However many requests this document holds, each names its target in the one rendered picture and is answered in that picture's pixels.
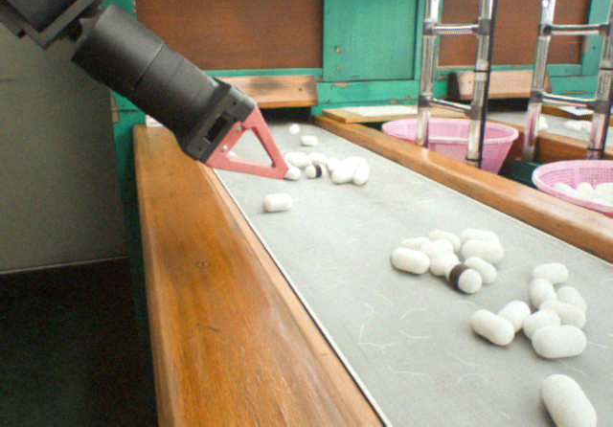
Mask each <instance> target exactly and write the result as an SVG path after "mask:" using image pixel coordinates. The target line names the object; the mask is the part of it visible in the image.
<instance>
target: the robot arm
mask: <svg viewBox="0 0 613 427"><path fill-rule="evenodd" d="M77 1H78V0H0V21H1V23H3V24H4V25H5V26H6V27H7V28H8V29H9V30H10V31H11V32H12V33H13V34H14V35H16V36H17V37H18V38H20V39H21V38H22V37H24V36H25V35H26V34H27V35H28V36H29V37H30V38H31V39H32V40H33V41H34V42H35V43H37V44H38V45H39V46H40V47H41V48H42V49H43V50H44V51H46V50H47V49H48V48H49V47H50V46H51V45H52V44H53V43H54V42H55V41H57V40H59V41H61V40H62V39H63V38H64V37H66V38H67V39H68V40H69V41H70V42H71V43H72V44H73V48H74V51H75V52H74V54H73V55H72V57H71V59H70V60H71V61H73V62H74V63H75V64H77V65H78V66H79V67H80V68H82V69H83V70H84V71H85V72H86V73H87V74H88V76H89V77H90V78H92V79H93V80H95V81H96V82H98V83H100V84H103V85H106V86H107V87H108V88H110V89H111V90H112V91H114V92H115V93H117V94H118V95H119V96H121V97H122V98H123V97H125V98H127V100H128V101H130V102H131V103H133V104H134V106H136V107H137V108H138V109H140V110H141V111H143V112H144V113H146V114H147V115H148V116H150V117H151V118H152V119H153V120H155V121H156V122H157V123H159V124H161V125H162V126H163V127H165V128H166V129H168V130H169V131H171V132H172V133H173V135H174V137H175V139H176V141H177V143H178V144H179V146H180V148H181V150H182V152H183V153H185V154H186V155H188V156H189V157H191V158H192V159H194V160H195V161H197V160H198V161H199V162H200V163H202V164H203V165H205V166H206V167H208V168H211V169H222V170H228V171H234V172H240V173H246V174H252V175H257V176H260V177H266V178H271V179H276V180H282V179H283V178H284V177H285V175H286V174H287V173H288V171H289V166H288V164H287V162H286V161H285V159H284V157H283V155H282V153H281V152H280V150H279V148H278V146H277V144H276V142H275V141H274V139H273V137H272V135H271V133H270V131H269V129H268V127H267V125H266V123H265V121H264V119H263V117H262V114H261V112H260V110H259V108H258V106H257V103H256V102H255V101H254V100H252V99H251V98H250V97H248V96H246V95H245V94H244V93H243V92H241V91H240V90H239V89H238V88H237V87H235V86H233V85H231V84H229V83H227V82H225V81H223V80H221V79H218V78H216V77H214V76H212V77H208V76H206V75H205V74H204V73H203V72H201V71H200V70H199V69H197V68H196V67H195V66H194V65H192V64H191V63H190V62H189V61H188V60H186V59H185V58H184V57H182V56H181V55H179V54H178V53H177V52H176V51H173V50H171V49H170V48H169V47H168V46H166V45H165V44H164V45H163V42H164V40H162V39H161V38H160V37H158V36H157V35H156V34H154V33H153V32H152V31H151V30H149V29H148V28H147V27H145V26H144V25H143V24H142V23H140V22H139V21H138V20H137V19H135V18H134V17H133V16H131V15H130V14H129V13H128V12H126V11H125V10H124V9H122V8H121V7H120V6H119V5H117V4H116V3H115V2H112V3H111V4H110V5H109V6H108V7H107V8H105V7H104V6H102V8H101V9H99V6H100V5H101V4H102V3H103V0H79V1H78V2H77ZM76 2H77V3H76ZM75 3H76V4H75ZM74 4H75V5H74ZM72 5H74V6H72ZM71 6H72V7H71ZM70 7H71V8H70ZM69 8H70V9H69ZM68 9H69V10H68ZM67 10H68V11H67ZM63 13H64V14H63ZM56 20H57V21H56ZM54 21H56V22H54ZM53 22H54V23H53ZM52 23H53V24H52ZM51 24H52V25H51ZM50 25H51V26H50ZM49 26H50V27H49ZM48 27H49V28H48ZM47 28H48V29H47ZM45 29H47V30H45ZM44 30H45V31H44ZM43 31H44V32H43ZM42 32H43V33H42ZM41 33H42V34H41ZM162 45H163V46H162ZM161 46H162V47H161ZM160 48H161V49H160ZM250 128H251V130H252V131H253V133H254V135H255V136H256V138H257V139H258V141H259V142H261V144H262V146H263V148H264V149H265V151H266V152H267V154H268V156H269V157H270V159H271V161H272V165H271V166H268V165H264V164H260V163H256V162H253V161H249V160H246V159H243V158H240V157H238V156H234V155H231V154H228V153H229V152H230V151H231V149H232V148H233V147H234V145H235V144H236V143H237V141H238V140H239V138H240V137H241V136H242V134H243V133H244V132H245V131H246V130H249V129H250ZM207 134H208V135H209V136H210V137H209V136H208V135H207Z"/></svg>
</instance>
